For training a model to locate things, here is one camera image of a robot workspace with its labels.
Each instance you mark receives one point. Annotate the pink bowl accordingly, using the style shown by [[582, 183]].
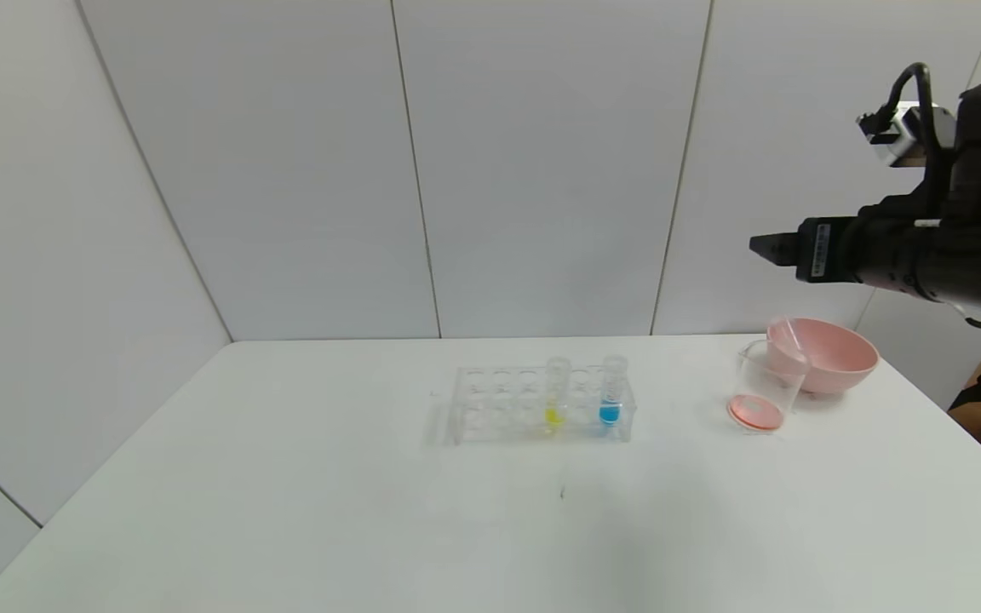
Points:
[[840, 362]]

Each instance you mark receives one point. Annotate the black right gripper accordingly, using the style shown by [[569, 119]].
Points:
[[820, 249]]

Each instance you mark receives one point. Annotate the clear plastic test tube rack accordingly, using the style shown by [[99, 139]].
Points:
[[499, 409]]

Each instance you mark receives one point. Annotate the test tube with blue pigment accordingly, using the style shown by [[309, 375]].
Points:
[[610, 414]]

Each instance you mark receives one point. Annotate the test tube with yellow pigment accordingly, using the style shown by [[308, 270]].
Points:
[[554, 415]]

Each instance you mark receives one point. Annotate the clear glass beaker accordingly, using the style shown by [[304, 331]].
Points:
[[759, 409]]

